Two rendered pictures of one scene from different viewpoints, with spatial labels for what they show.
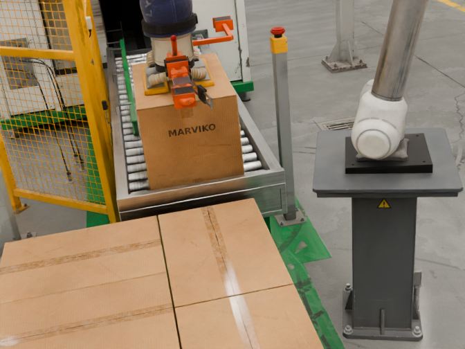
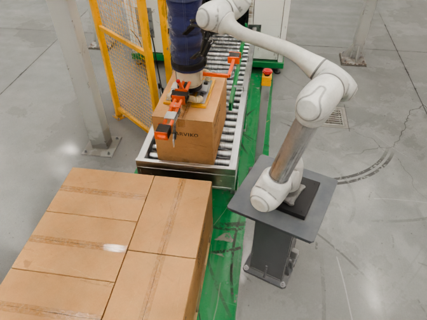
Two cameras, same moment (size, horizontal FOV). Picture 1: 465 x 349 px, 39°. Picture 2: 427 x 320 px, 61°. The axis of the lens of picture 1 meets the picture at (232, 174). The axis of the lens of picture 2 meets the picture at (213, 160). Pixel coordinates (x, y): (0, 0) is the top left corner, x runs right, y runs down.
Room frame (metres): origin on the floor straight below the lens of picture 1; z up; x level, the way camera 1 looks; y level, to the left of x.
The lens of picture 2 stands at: (0.70, -0.58, 2.33)
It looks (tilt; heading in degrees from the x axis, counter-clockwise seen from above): 43 degrees down; 17
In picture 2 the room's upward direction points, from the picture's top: 1 degrees counter-clockwise
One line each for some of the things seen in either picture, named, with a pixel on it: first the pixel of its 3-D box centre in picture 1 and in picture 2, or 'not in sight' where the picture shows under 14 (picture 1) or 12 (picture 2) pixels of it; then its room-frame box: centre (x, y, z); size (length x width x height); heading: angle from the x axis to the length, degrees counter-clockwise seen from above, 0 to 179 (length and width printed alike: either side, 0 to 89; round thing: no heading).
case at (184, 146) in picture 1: (185, 120); (193, 116); (2.70, 0.18, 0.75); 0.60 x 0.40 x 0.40; 7
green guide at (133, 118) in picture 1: (121, 79); not in sight; (3.82, 0.61, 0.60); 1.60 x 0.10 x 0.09; 8
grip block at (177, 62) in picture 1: (177, 66); (180, 96); (2.45, 0.17, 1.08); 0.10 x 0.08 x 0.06; 96
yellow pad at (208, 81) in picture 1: (197, 69); (203, 91); (2.71, 0.10, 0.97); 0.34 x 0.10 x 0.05; 6
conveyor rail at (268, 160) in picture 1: (228, 99); (245, 89); (3.55, -0.03, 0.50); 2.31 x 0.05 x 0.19; 8
